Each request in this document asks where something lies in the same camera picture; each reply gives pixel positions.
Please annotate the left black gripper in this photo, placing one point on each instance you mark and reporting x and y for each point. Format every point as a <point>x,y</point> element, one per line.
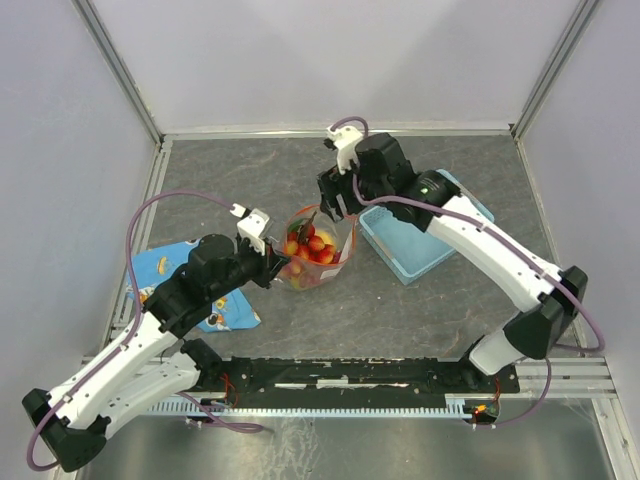
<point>275,262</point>

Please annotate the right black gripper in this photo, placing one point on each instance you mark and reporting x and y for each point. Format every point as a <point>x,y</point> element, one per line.
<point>331,184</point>

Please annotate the red yellow strawberry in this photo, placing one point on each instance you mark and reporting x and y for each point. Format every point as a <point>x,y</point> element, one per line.
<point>326,255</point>
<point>291,247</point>
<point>316,244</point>

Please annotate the purple grapes bunch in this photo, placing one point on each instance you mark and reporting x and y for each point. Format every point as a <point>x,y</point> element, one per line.
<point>308,280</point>

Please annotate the clear zip top bag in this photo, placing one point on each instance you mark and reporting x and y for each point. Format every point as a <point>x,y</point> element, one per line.
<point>310,221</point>

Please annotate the light blue plastic basket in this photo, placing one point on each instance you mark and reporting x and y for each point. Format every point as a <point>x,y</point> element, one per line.
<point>407,251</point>

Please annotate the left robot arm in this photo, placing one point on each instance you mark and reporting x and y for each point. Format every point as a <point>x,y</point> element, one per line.
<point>76,418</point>

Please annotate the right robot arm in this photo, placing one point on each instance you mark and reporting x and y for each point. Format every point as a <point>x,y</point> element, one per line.
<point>372,170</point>

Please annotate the blue patterned cloth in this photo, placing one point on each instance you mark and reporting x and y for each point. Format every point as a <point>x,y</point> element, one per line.
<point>152,267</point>

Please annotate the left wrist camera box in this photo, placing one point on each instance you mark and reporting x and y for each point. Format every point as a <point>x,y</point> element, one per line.
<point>253,224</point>

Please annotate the aluminium frame back rail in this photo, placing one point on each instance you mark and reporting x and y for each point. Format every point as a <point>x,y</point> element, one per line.
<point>295,134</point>

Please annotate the aluminium frame right post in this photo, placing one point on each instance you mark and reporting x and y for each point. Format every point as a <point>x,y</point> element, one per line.
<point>562,51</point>

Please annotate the aluminium frame post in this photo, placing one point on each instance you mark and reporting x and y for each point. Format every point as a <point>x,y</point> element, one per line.
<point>562,51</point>
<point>92,20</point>

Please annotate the aluminium frame left post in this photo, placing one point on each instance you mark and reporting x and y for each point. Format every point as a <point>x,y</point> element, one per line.
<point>92,20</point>

